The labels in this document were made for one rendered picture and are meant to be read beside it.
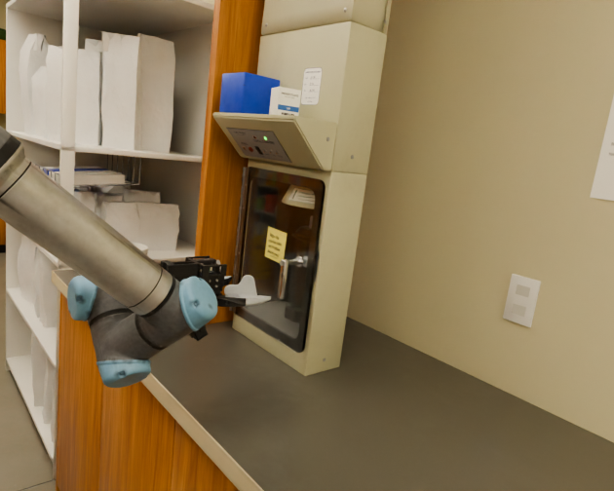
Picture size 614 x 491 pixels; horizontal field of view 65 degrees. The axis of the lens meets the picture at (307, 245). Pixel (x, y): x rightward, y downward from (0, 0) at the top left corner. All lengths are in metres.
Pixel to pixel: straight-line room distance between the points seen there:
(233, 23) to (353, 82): 0.40
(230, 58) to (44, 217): 0.78
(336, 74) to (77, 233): 0.63
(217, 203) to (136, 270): 0.64
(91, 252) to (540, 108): 1.00
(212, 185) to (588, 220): 0.89
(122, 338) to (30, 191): 0.27
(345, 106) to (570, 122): 0.50
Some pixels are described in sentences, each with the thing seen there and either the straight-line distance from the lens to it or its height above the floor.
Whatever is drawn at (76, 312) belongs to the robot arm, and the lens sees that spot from 0.86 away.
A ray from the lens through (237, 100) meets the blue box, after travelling 1.15.
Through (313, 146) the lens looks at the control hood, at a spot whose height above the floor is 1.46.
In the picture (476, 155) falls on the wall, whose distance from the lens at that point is 1.33.
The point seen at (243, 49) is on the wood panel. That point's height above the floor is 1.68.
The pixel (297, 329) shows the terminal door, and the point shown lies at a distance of 1.12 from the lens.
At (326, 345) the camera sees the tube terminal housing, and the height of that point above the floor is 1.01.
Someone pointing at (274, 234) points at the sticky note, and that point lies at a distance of 1.16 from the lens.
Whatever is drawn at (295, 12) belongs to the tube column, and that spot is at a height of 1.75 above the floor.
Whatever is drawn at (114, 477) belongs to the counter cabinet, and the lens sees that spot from 1.56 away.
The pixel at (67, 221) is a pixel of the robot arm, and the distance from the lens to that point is 0.67.
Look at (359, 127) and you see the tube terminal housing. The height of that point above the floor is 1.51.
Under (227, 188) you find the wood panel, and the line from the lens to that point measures 1.32.
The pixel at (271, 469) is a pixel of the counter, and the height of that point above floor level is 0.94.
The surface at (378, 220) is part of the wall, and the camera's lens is 1.51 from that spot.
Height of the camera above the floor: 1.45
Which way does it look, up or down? 11 degrees down
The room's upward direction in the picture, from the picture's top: 7 degrees clockwise
